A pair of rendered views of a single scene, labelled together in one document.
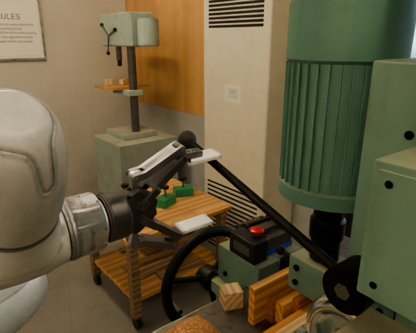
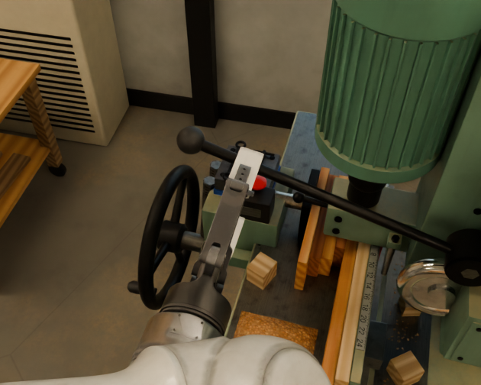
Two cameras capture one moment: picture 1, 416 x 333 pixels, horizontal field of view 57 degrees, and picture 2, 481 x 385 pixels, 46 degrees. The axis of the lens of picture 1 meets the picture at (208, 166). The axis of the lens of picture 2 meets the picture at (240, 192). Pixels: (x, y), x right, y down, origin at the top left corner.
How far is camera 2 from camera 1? 50 cm
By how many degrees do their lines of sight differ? 43
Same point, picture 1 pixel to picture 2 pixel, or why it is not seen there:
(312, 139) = (401, 121)
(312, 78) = (408, 56)
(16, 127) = not seen: outside the picture
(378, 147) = not seen: outside the picture
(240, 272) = (244, 232)
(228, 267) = not seen: hidden behind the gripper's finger
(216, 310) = (254, 293)
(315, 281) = (365, 226)
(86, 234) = not seen: hidden behind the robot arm
